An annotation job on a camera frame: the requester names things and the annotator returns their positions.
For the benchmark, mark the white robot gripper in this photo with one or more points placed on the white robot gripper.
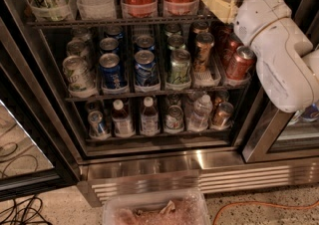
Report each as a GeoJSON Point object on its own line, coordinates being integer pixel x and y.
{"type": "Point", "coordinates": [260, 17]}

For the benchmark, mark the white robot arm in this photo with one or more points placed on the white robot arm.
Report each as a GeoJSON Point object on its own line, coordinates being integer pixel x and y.
{"type": "Point", "coordinates": [287, 64]}

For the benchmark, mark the red can middle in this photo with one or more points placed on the red can middle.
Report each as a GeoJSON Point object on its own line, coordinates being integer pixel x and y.
{"type": "Point", "coordinates": [232, 43]}

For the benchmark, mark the gold brown can front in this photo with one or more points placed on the gold brown can front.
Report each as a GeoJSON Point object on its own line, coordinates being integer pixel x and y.
{"type": "Point", "coordinates": [203, 45]}

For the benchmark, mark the red can front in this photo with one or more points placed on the red can front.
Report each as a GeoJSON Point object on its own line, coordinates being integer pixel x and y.
{"type": "Point", "coordinates": [240, 63]}

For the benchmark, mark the copper can bottom shelf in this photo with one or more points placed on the copper can bottom shelf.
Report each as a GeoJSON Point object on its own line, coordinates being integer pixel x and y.
{"type": "Point", "coordinates": [222, 115]}

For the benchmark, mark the stainless steel fridge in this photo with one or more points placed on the stainless steel fridge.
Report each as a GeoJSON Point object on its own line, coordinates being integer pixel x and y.
{"type": "Point", "coordinates": [263, 147]}

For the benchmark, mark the clear water bottle bottom shelf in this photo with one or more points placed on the clear water bottle bottom shelf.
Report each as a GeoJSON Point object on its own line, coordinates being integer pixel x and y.
{"type": "Point", "coordinates": [202, 108]}

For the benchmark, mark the blue can behind right door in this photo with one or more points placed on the blue can behind right door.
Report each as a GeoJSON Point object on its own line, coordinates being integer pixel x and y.
{"type": "Point", "coordinates": [311, 113]}

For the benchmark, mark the silver can bottom shelf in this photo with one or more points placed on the silver can bottom shelf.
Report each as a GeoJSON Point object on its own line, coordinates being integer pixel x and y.
{"type": "Point", "coordinates": [173, 121]}

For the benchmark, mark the blue Pepsi can front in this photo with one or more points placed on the blue Pepsi can front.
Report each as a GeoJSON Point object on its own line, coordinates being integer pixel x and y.
{"type": "Point", "coordinates": [113, 73]}

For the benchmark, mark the white green can front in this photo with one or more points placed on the white green can front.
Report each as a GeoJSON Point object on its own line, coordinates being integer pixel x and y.
{"type": "Point", "coordinates": [81, 83]}

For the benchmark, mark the blue can bottom shelf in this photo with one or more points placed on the blue can bottom shelf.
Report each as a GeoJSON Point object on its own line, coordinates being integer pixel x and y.
{"type": "Point", "coordinates": [98, 126]}

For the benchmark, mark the open glass fridge door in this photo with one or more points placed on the open glass fridge door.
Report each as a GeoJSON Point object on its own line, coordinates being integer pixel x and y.
{"type": "Point", "coordinates": [32, 157]}

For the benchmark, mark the brown juice bottle right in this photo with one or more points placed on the brown juice bottle right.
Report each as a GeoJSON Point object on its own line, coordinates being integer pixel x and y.
{"type": "Point", "coordinates": [149, 117]}

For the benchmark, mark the brown juice bottle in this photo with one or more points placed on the brown juice bottle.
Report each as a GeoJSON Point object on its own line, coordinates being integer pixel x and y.
{"type": "Point", "coordinates": [122, 119]}
{"type": "Point", "coordinates": [149, 117]}

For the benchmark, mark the brown juice bottle left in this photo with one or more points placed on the brown juice bottle left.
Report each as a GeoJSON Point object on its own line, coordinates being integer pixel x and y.
{"type": "Point", "coordinates": [122, 119]}

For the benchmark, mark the clear plastic bin on floor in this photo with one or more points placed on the clear plastic bin on floor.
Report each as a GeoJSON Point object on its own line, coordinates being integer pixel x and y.
{"type": "Point", "coordinates": [170, 207]}

